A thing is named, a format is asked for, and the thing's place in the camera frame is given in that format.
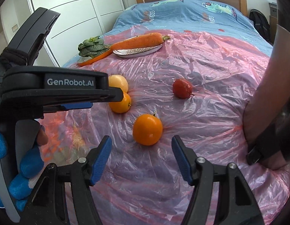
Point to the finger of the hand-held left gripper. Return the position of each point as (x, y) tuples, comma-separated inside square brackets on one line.
[(77, 105)]

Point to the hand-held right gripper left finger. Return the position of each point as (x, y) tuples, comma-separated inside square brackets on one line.
[(101, 159)]

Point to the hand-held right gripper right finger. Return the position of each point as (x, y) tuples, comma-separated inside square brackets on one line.
[(181, 159)]

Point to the smooth orange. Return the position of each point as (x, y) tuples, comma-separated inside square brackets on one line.
[(120, 104), (147, 129)]

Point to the yellow round pear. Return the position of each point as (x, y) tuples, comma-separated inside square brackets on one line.
[(119, 83)]

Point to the red plum with stem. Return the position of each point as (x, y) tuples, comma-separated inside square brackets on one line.
[(182, 88)]

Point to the person's left hand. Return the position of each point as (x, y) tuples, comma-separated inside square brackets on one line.
[(30, 164)]

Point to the pink plastic sheet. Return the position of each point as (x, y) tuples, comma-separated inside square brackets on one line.
[(206, 121)]

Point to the orange plate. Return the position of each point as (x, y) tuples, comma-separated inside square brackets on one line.
[(93, 61)]

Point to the green bok choy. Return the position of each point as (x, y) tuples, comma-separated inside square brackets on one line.
[(93, 46)]

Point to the white patterned plate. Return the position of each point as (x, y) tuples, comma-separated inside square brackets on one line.
[(135, 52)]

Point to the large carrot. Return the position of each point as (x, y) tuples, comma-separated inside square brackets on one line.
[(138, 42)]

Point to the white wardrobe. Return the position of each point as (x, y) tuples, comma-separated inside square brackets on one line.
[(77, 4)]

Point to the black backpack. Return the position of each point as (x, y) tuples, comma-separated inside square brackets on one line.
[(260, 23)]

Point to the wooden cabinet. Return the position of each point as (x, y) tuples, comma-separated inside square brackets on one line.
[(273, 28)]

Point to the grey storage box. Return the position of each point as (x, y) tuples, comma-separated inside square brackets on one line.
[(273, 8)]

